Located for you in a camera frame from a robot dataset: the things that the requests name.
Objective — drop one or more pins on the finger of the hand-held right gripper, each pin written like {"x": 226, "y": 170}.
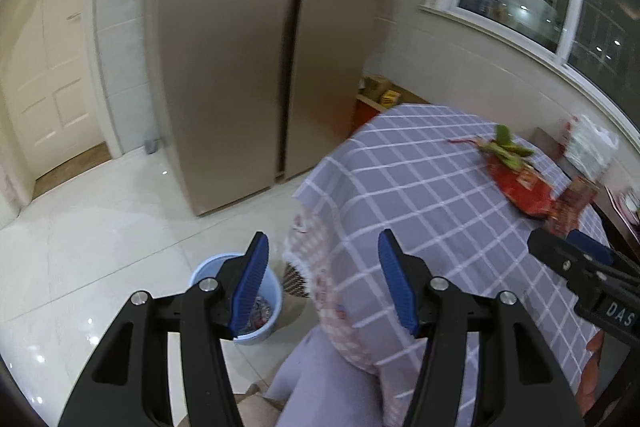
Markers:
{"x": 592, "y": 247}
{"x": 555, "y": 252}

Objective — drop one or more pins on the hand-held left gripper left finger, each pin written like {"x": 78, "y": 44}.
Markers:
{"x": 250, "y": 287}

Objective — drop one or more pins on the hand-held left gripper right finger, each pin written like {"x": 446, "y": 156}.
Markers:
{"x": 395, "y": 282}

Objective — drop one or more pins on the light blue plastic bin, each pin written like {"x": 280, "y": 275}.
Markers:
{"x": 210, "y": 269}

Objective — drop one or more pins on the dark printed snack packet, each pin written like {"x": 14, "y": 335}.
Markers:
{"x": 575, "y": 202}

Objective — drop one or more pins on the woven wicker basket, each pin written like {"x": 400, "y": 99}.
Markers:
{"x": 294, "y": 279}

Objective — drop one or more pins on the red gift bag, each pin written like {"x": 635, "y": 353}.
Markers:
{"x": 522, "y": 187}

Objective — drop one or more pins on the pink checked undercloth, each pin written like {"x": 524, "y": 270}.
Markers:
{"x": 345, "y": 337}

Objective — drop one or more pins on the grey checked tablecloth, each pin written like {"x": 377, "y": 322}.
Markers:
{"x": 425, "y": 187}

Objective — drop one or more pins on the white plastic bag red print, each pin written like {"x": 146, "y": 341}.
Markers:
{"x": 590, "y": 147}

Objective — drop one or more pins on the brown chair back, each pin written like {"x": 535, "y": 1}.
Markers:
{"x": 547, "y": 142}

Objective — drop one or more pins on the grey cloth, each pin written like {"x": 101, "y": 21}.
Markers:
{"x": 325, "y": 387}

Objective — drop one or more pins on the small grey floor stopper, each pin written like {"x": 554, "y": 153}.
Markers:
{"x": 151, "y": 146}

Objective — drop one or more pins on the yellow printed box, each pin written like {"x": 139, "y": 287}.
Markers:
{"x": 391, "y": 98}

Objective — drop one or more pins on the large flat cardboard box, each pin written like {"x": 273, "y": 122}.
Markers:
{"x": 412, "y": 97}

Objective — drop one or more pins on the small cardboard box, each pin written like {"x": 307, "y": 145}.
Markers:
{"x": 376, "y": 87}

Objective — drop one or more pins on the brown double-door refrigerator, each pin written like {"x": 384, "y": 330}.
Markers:
{"x": 225, "y": 57}

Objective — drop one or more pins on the white panel door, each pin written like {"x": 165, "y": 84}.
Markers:
{"x": 55, "y": 82}

